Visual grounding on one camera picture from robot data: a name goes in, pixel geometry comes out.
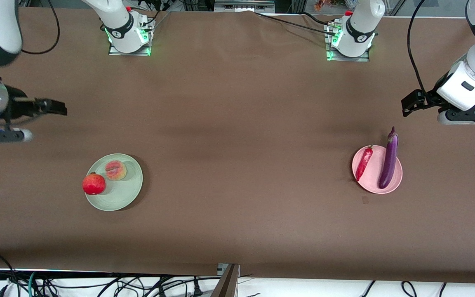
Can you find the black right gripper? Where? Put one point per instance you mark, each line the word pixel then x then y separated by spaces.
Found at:
pixel 16 105

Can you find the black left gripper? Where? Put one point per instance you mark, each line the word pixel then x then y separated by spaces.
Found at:
pixel 426 99

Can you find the long purple eggplant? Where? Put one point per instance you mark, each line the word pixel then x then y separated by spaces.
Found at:
pixel 388 165

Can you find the red chili pepper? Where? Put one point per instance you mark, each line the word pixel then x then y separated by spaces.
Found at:
pixel 363 163

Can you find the red pomegranate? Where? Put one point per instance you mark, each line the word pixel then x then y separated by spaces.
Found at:
pixel 93 185

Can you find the peach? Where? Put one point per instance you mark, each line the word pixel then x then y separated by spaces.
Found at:
pixel 116 170

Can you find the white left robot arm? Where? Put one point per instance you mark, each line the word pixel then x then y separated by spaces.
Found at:
pixel 359 24

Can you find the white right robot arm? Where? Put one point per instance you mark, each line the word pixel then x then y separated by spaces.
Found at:
pixel 118 20

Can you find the pink round plate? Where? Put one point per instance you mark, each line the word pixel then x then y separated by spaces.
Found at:
pixel 375 181

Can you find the pale green round plate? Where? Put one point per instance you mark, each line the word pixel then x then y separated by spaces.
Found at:
pixel 126 194

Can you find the grey device behind table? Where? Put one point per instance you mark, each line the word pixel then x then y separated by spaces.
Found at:
pixel 243 6

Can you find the table cover cloth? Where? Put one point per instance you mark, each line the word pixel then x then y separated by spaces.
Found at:
pixel 221 227

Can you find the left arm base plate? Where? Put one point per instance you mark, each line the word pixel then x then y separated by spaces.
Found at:
pixel 344 59

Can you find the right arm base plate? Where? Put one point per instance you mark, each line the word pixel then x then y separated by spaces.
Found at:
pixel 116 52

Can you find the metal bracket post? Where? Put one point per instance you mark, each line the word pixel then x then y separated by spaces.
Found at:
pixel 227 284

